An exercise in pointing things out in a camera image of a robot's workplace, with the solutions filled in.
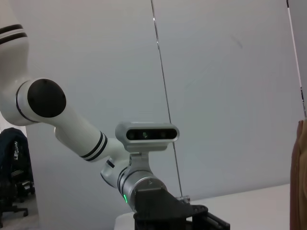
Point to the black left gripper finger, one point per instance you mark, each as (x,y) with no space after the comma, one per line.
(213,222)

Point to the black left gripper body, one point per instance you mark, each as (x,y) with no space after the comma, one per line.
(156,210)

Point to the khaki canvas food bag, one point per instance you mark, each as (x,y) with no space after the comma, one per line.
(299,179)

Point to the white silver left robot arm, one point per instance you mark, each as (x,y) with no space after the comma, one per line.
(79,134)

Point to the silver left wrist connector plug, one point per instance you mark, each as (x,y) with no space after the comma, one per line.
(183,198)

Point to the black office chair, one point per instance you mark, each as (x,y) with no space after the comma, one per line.
(14,155)

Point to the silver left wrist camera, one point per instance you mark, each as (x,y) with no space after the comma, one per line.
(148,135)

